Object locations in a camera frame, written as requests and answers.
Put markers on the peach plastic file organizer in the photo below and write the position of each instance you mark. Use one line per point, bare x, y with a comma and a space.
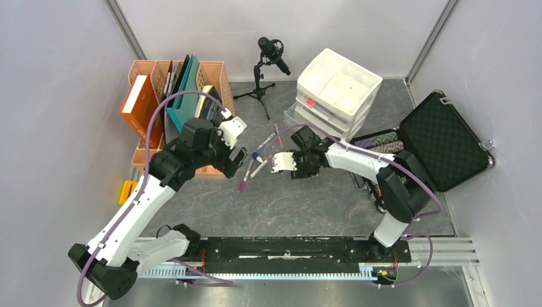
164, 74

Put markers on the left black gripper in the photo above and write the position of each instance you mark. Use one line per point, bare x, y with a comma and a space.
227, 166

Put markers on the pink thin pen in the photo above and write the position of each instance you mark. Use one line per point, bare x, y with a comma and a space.
278, 134

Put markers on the magenta marker pen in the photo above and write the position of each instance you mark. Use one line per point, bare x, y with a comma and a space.
246, 175

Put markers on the dark blue hardcover book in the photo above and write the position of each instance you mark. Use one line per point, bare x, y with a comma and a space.
206, 108

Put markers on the yellow orange block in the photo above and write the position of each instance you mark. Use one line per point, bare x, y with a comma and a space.
127, 188

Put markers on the blue cap white marker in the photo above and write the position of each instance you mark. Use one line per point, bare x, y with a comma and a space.
257, 157

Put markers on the black open carrying case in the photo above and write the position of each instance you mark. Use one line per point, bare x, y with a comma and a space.
433, 149

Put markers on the pink white marker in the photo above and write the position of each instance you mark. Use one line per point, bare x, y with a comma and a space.
260, 167

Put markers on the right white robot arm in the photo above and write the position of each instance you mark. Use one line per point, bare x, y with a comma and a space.
372, 169

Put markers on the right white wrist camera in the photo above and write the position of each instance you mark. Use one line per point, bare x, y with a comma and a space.
283, 161

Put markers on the green file folder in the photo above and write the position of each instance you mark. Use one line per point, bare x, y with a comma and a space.
183, 107

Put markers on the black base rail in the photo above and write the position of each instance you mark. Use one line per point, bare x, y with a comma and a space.
288, 255

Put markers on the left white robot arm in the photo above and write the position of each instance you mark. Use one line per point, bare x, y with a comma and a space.
110, 260

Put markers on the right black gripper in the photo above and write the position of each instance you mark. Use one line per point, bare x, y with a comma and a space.
300, 173

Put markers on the white plastic drawer unit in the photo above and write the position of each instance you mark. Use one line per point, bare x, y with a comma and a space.
344, 91

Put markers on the clear barrel pen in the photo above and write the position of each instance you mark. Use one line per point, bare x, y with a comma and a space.
265, 142

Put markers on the orange book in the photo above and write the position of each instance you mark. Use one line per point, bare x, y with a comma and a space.
138, 107

